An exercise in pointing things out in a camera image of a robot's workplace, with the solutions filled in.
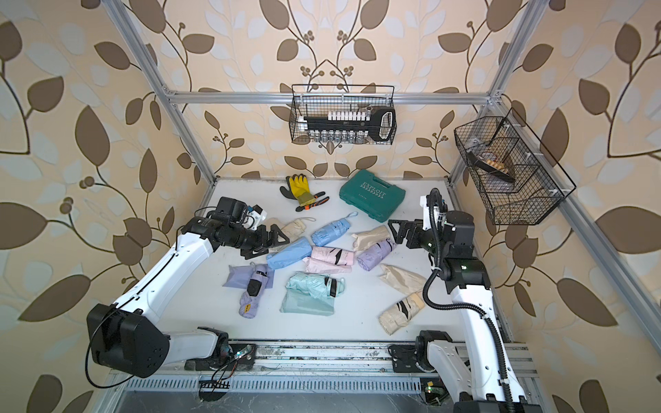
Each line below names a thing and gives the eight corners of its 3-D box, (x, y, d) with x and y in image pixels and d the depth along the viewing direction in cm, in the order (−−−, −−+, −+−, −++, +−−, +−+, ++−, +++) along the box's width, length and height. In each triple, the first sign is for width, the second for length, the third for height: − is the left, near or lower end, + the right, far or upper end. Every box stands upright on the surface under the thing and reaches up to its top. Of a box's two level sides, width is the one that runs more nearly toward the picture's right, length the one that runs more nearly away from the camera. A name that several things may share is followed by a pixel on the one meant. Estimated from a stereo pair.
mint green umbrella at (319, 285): (288, 289, 89) (286, 284, 85) (294, 272, 93) (292, 266, 89) (341, 301, 86) (340, 296, 82) (345, 283, 90) (345, 278, 86)
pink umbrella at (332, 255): (310, 261, 96) (309, 256, 93) (313, 248, 99) (312, 244, 96) (353, 267, 94) (353, 262, 91) (354, 254, 97) (355, 250, 95)
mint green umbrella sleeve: (281, 311, 85) (279, 309, 83) (285, 292, 89) (284, 290, 87) (333, 316, 84) (333, 314, 82) (335, 297, 88) (335, 294, 86)
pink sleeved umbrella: (302, 273, 93) (300, 267, 90) (305, 262, 96) (303, 256, 92) (349, 280, 91) (350, 275, 88) (351, 270, 94) (351, 264, 90)
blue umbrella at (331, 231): (317, 250, 99) (317, 244, 96) (310, 240, 102) (309, 234, 99) (361, 222, 107) (362, 217, 104) (353, 214, 110) (353, 208, 107)
